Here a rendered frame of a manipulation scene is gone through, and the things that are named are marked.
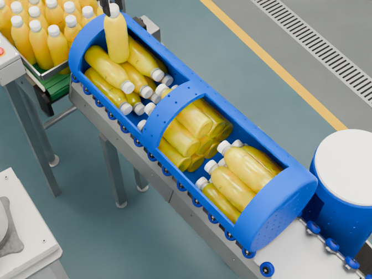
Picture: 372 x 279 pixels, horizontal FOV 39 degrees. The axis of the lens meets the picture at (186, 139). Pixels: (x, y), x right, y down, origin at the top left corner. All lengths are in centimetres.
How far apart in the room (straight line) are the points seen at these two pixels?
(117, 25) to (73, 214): 136
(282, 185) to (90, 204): 155
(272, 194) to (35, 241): 68
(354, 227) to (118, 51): 95
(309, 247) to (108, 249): 125
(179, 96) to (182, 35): 192
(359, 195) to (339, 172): 9
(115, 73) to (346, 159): 79
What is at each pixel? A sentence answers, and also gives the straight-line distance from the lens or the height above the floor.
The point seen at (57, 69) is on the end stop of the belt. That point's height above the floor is 97.
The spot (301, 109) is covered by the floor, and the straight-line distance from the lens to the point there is 315.
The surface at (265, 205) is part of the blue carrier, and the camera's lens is 141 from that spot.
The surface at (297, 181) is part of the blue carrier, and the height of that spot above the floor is 123.
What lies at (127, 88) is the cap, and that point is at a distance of 174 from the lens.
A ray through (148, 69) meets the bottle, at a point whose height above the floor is 113.
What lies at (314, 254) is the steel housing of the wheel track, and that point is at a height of 93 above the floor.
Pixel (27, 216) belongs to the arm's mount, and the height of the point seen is 104.
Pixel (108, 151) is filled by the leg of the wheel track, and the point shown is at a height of 54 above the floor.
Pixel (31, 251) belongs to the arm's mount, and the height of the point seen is 104.
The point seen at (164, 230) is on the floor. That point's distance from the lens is 270.
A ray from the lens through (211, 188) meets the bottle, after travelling 157.
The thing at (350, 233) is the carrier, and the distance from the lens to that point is 185.
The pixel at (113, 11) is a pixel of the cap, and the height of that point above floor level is 135.
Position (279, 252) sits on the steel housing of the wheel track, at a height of 93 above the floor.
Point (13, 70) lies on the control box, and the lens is 198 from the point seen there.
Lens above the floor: 246
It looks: 56 degrees down
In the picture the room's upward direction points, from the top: straight up
